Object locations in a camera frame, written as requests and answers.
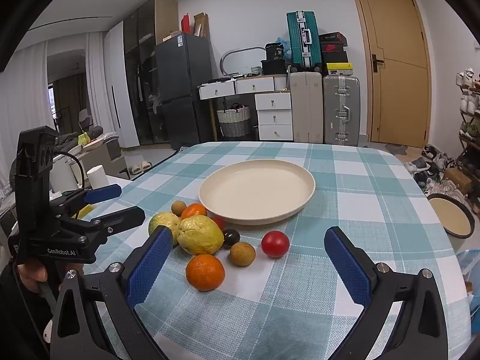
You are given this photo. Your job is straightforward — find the person's left forearm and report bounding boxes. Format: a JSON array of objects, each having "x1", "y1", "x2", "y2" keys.
[{"x1": 0, "y1": 260, "x2": 57, "y2": 360}]

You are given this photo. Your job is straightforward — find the white drawer desk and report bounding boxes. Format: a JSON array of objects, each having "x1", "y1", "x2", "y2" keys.
[{"x1": 198, "y1": 75, "x2": 294, "y2": 142}]

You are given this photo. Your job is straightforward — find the dark glass wardrobe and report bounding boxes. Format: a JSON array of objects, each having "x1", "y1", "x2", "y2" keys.
[{"x1": 123, "y1": 0, "x2": 179, "y2": 147}]

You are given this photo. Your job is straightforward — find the woven laundry basket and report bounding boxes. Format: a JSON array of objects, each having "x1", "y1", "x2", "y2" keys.
[{"x1": 217, "y1": 103, "x2": 252, "y2": 137}]

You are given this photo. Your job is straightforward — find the large red tomato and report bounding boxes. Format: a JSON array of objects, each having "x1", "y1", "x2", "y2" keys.
[{"x1": 261, "y1": 230, "x2": 290, "y2": 259}]

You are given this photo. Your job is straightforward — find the teal suitcase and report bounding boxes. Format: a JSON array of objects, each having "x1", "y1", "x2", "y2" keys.
[{"x1": 286, "y1": 10, "x2": 323, "y2": 73}]

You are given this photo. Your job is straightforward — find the small orange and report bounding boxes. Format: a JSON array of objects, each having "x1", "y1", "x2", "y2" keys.
[{"x1": 181, "y1": 203, "x2": 208, "y2": 220}]

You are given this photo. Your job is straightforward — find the white wardrobe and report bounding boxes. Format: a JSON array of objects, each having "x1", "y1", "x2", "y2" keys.
[{"x1": 103, "y1": 20, "x2": 140, "y2": 149}]

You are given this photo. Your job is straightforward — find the beige suitcase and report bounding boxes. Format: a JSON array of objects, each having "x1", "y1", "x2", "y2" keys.
[{"x1": 289, "y1": 71, "x2": 324, "y2": 144}]

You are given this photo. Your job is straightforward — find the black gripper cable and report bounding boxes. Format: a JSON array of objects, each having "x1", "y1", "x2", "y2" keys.
[{"x1": 52, "y1": 152, "x2": 85, "y2": 192}]

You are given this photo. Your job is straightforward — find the cream round plate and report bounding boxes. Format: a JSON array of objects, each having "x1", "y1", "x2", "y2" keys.
[{"x1": 198, "y1": 159, "x2": 316, "y2": 226}]

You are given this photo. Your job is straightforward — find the shoe rack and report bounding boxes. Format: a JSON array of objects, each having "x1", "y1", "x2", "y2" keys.
[{"x1": 455, "y1": 67, "x2": 480, "y2": 196}]

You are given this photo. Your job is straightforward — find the silver suitcase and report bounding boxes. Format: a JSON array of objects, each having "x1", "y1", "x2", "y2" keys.
[{"x1": 322, "y1": 75, "x2": 361, "y2": 146}]

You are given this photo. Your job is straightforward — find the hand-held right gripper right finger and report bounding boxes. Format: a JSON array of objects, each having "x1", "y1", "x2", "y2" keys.
[{"x1": 324, "y1": 227, "x2": 449, "y2": 360}]

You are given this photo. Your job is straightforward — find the wooden door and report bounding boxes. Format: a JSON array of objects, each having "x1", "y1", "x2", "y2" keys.
[{"x1": 348, "y1": 0, "x2": 431, "y2": 149}]

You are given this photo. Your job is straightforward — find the dark plum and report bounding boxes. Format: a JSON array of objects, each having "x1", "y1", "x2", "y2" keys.
[{"x1": 222, "y1": 229, "x2": 241, "y2": 250}]

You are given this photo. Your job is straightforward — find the yellow shoe box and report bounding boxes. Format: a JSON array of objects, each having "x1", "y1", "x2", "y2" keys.
[{"x1": 325, "y1": 62, "x2": 353, "y2": 77}]

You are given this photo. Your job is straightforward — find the white paper roll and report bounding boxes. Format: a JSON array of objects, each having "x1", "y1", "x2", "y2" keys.
[{"x1": 87, "y1": 166, "x2": 109, "y2": 190}]

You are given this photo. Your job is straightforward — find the oval silver-framed mirror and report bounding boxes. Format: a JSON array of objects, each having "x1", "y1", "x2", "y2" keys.
[{"x1": 220, "y1": 47, "x2": 267, "y2": 77}]

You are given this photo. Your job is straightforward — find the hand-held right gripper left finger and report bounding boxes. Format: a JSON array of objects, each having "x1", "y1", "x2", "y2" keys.
[{"x1": 48, "y1": 226, "x2": 173, "y2": 360}]

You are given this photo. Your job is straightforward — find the black bucket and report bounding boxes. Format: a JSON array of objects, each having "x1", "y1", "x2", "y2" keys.
[{"x1": 265, "y1": 43, "x2": 286, "y2": 61}]

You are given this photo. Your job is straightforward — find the pile of shoes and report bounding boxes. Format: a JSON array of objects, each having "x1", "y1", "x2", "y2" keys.
[{"x1": 404, "y1": 144, "x2": 473, "y2": 203}]

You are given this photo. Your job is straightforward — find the dark grey refrigerator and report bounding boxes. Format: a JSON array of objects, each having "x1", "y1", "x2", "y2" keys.
[{"x1": 155, "y1": 33, "x2": 214, "y2": 151}]

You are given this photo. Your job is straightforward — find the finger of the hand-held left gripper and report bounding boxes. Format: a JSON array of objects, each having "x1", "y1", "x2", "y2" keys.
[
  {"x1": 60, "y1": 184, "x2": 122, "y2": 211},
  {"x1": 88, "y1": 206, "x2": 146, "y2": 235}
]

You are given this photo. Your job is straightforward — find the black storage box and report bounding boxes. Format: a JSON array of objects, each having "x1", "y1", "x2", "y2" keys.
[{"x1": 261, "y1": 59, "x2": 287, "y2": 76}]

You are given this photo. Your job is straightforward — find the green yellow guava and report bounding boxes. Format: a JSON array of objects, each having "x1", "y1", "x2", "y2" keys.
[{"x1": 148, "y1": 212, "x2": 182, "y2": 246}]

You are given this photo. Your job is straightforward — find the person's left hand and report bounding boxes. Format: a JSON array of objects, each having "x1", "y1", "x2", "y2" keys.
[{"x1": 17, "y1": 262, "x2": 85, "y2": 295}]

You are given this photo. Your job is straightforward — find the open cardboard box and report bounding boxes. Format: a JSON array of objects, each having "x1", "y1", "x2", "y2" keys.
[{"x1": 193, "y1": 12, "x2": 209, "y2": 38}]

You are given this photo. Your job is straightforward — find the grey sofa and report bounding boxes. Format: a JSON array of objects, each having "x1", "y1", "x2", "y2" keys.
[{"x1": 56, "y1": 125, "x2": 130, "y2": 182}]

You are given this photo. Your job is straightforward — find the white curtain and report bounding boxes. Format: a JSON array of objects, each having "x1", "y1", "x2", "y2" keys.
[
  {"x1": 0, "y1": 39, "x2": 49, "y2": 147},
  {"x1": 84, "y1": 32, "x2": 113, "y2": 136}
]

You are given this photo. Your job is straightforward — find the teal checked tablecloth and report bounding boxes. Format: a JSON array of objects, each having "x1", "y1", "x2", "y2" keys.
[{"x1": 56, "y1": 142, "x2": 473, "y2": 360}]

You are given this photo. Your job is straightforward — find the brown cardboard box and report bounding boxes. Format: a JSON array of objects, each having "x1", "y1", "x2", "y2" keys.
[{"x1": 443, "y1": 167, "x2": 472, "y2": 194}]

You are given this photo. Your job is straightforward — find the large orange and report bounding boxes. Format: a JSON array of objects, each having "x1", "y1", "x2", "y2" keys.
[{"x1": 185, "y1": 254, "x2": 226, "y2": 292}]

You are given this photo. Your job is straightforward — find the black-rimmed round tray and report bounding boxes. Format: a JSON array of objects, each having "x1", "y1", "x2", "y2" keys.
[{"x1": 427, "y1": 193, "x2": 476, "y2": 239}]

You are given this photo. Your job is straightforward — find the large blue plastic bag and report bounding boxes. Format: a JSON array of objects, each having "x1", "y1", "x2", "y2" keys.
[{"x1": 455, "y1": 249, "x2": 480, "y2": 308}]

